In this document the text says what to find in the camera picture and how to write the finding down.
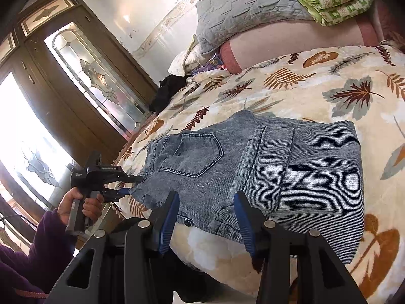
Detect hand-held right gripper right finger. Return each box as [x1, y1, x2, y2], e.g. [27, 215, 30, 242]
[233, 191, 369, 304]

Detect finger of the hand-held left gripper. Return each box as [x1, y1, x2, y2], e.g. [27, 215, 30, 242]
[109, 174, 146, 185]
[101, 187, 131, 204]

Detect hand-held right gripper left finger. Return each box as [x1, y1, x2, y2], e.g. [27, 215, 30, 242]
[44, 191, 181, 304]

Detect blue denim pants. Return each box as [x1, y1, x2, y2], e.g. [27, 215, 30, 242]
[128, 111, 366, 265]

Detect person's left forearm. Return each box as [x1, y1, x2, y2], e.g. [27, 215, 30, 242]
[0, 209, 78, 304]

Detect person's left hand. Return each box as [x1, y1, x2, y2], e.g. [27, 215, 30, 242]
[57, 186, 105, 229]

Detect wooden stained glass door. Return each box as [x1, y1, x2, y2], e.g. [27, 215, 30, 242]
[0, 32, 127, 216]
[19, 0, 159, 162]

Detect black cloth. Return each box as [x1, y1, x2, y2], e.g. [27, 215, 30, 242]
[150, 75, 189, 115]

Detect white printed pillow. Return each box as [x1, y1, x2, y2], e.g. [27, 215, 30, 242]
[168, 35, 222, 77]

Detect purple plastic bag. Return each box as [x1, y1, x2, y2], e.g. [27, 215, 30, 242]
[191, 54, 227, 75]

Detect leaf print blanket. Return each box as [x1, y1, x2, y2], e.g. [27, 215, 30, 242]
[109, 43, 405, 304]

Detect grey quilted pillow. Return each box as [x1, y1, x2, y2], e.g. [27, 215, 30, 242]
[194, 0, 317, 58]

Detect green patterned blanket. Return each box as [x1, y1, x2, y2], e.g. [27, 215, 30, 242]
[265, 0, 375, 26]

